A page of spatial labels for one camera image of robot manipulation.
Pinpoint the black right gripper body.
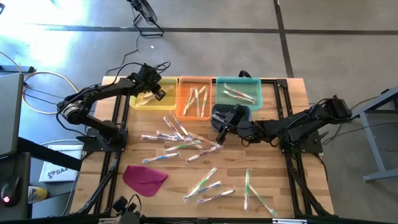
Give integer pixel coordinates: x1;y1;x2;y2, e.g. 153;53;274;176
216;105;249;144

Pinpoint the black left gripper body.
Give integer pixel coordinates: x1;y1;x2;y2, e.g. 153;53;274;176
136;64;167;101

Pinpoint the orange toothbrush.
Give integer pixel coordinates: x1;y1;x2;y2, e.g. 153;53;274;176
222;89;257;105
187;133;221;147
223;82;256;101

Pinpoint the small dark teal bin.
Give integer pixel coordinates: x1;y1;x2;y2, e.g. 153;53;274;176
210;103;252;131

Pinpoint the yellow plastic bin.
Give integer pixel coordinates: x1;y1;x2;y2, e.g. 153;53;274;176
129;77;178;111

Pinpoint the orange plastic bin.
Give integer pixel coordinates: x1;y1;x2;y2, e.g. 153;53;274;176
175;76;214;122

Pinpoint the light turquoise plastic bin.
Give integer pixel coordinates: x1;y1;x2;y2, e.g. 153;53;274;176
215;76;264;111

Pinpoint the black floor fan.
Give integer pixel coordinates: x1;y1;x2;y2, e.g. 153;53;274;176
126;0;165;37

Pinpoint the wrapped blue toothbrush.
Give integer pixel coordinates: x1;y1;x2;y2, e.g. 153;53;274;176
141;152;180;165
183;180;223;203

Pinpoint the magenta cloth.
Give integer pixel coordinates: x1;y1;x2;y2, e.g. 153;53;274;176
122;164;169;198

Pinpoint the white printed box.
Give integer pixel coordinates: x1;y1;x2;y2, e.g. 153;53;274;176
39;143;85;184

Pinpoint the black desk bar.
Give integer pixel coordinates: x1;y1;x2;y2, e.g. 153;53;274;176
17;136;84;172

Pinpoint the grey metal table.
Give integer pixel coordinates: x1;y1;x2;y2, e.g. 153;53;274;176
343;85;398;184

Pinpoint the dark desk top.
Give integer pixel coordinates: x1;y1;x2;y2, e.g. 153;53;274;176
0;151;32;220

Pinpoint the yellow spray can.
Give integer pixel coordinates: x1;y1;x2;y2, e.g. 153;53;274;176
27;185;49;204

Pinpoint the black computer mouse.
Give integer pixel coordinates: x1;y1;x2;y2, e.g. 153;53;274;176
0;175;21;208

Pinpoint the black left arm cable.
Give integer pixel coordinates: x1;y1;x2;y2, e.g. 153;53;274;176
111;61;172;86

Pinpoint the black fan cable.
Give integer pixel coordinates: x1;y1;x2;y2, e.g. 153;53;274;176
84;33;141;93

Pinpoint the yellow extension cable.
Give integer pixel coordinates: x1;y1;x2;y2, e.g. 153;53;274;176
0;51;85;115

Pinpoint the silver bracket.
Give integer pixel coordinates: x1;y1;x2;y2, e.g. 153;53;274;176
271;218;308;224
98;217;135;224

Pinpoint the black device with cable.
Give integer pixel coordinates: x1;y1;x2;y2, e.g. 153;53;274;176
111;194;144;224

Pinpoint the black floor cable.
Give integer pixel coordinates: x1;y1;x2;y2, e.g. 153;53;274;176
322;121;398;146

